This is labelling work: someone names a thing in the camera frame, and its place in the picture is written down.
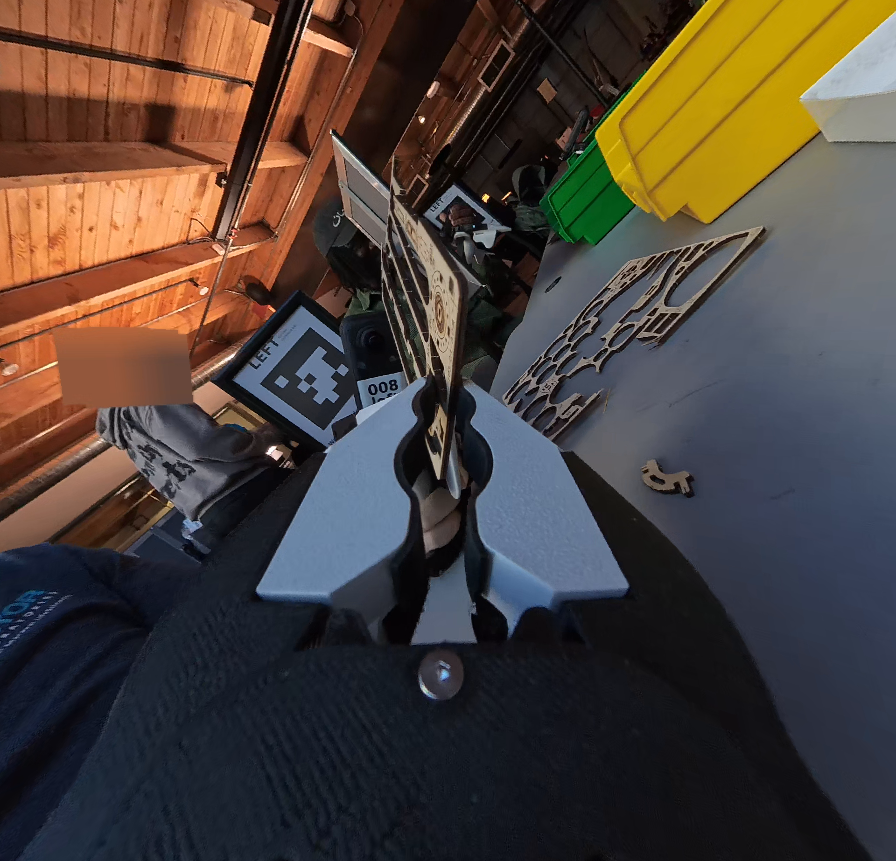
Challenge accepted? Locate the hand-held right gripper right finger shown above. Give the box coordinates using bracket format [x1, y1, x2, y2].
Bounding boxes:
[458, 384, 629, 644]

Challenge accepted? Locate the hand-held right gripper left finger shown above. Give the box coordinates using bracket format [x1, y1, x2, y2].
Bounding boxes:
[257, 377, 429, 644]

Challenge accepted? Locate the wooden model part sheet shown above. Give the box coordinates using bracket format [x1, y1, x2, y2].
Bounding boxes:
[380, 156, 469, 487]

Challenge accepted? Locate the person's left forearm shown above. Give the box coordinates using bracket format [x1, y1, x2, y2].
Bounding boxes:
[96, 405, 284, 526]

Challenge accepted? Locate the person's left hand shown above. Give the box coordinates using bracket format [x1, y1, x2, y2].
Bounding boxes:
[420, 486, 464, 553]

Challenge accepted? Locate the small curved wooden part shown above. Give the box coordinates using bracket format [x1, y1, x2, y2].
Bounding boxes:
[640, 458, 695, 498]

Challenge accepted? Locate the grey monitor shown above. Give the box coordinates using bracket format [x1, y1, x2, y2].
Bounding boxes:
[329, 130, 392, 248]

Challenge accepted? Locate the green plastic bin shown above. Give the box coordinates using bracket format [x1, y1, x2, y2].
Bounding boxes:
[539, 70, 648, 246]

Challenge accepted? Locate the person's navy shirt torso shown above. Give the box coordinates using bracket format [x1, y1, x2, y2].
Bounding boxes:
[0, 542, 204, 861]

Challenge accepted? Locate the yellow plastic bin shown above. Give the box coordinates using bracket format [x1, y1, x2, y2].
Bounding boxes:
[595, 0, 896, 224]

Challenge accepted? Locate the white cardboard box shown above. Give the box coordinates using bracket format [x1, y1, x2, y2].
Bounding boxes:
[799, 4, 896, 143]

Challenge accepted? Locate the empty wooden cut-out frame sheet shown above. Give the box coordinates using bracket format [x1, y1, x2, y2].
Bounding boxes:
[503, 226, 765, 444]

